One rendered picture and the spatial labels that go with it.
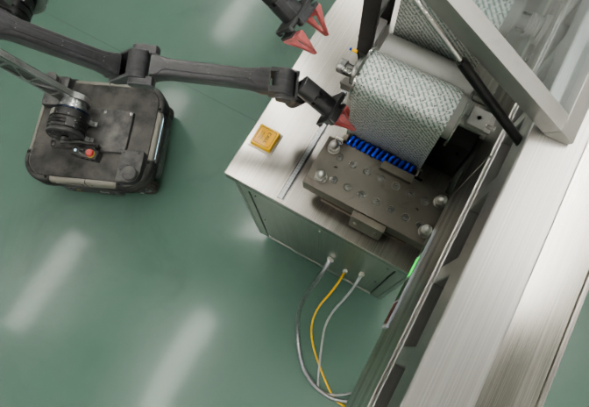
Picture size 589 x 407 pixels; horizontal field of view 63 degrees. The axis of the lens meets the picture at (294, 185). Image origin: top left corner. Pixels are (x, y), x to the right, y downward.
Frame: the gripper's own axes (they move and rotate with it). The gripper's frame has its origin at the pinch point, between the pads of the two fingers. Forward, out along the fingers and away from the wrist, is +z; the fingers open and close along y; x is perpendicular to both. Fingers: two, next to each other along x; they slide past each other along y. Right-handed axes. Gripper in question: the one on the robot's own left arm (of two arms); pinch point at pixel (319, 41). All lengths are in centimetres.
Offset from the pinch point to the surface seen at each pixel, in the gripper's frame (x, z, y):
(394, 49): 2.7, 17.5, -13.1
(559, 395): -16, 189, 24
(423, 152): 6.4, 38.8, 3.9
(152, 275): -135, 47, 71
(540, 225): 58, 19, 31
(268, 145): -36.7, 19.0, 15.5
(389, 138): -0.9, 32.4, 4.0
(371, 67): 7.6, 11.6, -0.6
